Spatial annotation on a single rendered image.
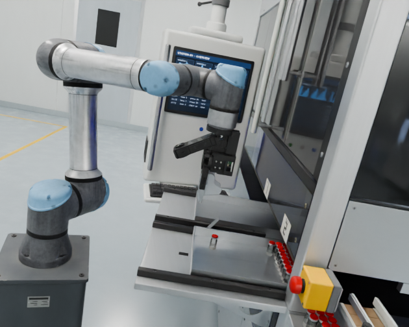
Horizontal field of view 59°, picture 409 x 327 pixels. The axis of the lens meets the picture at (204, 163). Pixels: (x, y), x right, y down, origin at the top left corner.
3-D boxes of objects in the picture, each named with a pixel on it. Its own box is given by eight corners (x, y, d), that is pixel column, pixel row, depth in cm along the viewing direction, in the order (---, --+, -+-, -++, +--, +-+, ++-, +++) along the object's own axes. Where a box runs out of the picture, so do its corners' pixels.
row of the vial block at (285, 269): (278, 254, 121) (282, 242, 120) (290, 287, 104) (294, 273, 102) (271, 253, 121) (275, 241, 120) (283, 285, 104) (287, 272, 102)
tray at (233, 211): (272, 211, 158) (274, 204, 157) (285, 240, 133) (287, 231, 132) (195, 197, 156) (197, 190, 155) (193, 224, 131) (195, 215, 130)
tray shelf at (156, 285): (269, 210, 163) (271, 206, 162) (314, 318, 96) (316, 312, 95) (163, 192, 161) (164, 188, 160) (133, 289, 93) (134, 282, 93)
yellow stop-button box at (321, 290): (323, 294, 90) (332, 268, 88) (333, 314, 83) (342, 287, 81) (293, 289, 89) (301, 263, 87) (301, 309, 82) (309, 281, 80)
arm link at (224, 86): (223, 63, 94) (253, 69, 90) (214, 105, 97) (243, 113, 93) (209, 61, 87) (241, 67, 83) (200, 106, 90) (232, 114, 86)
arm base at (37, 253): (13, 268, 103) (15, 237, 101) (23, 241, 117) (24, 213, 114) (70, 268, 108) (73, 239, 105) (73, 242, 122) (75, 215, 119)
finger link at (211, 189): (217, 209, 96) (224, 177, 93) (195, 205, 95) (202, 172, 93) (217, 205, 99) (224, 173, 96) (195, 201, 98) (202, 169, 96)
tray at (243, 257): (289, 251, 125) (292, 242, 124) (311, 300, 100) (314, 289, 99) (192, 235, 123) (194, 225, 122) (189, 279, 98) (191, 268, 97)
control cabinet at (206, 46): (226, 178, 215) (256, 41, 193) (235, 191, 197) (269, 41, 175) (141, 169, 203) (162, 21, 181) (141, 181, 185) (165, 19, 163)
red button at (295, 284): (301, 288, 87) (306, 274, 86) (306, 299, 84) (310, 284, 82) (286, 285, 87) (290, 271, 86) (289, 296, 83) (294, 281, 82)
